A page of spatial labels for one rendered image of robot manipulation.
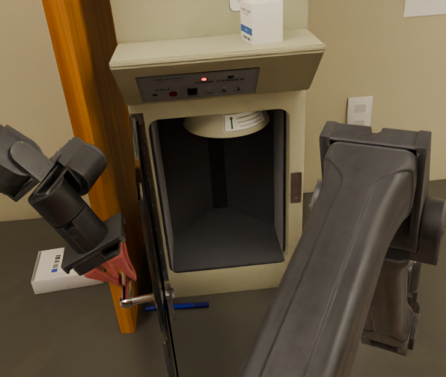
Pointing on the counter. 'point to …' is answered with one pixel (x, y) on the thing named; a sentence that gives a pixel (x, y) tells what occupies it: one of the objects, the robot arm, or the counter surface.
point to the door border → (143, 184)
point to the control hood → (219, 61)
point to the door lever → (132, 294)
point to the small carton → (261, 21)
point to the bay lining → (219, 174)
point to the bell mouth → (227, 124)
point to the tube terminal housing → (135, 34)
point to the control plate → (178, 83)
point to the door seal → (157, 248)
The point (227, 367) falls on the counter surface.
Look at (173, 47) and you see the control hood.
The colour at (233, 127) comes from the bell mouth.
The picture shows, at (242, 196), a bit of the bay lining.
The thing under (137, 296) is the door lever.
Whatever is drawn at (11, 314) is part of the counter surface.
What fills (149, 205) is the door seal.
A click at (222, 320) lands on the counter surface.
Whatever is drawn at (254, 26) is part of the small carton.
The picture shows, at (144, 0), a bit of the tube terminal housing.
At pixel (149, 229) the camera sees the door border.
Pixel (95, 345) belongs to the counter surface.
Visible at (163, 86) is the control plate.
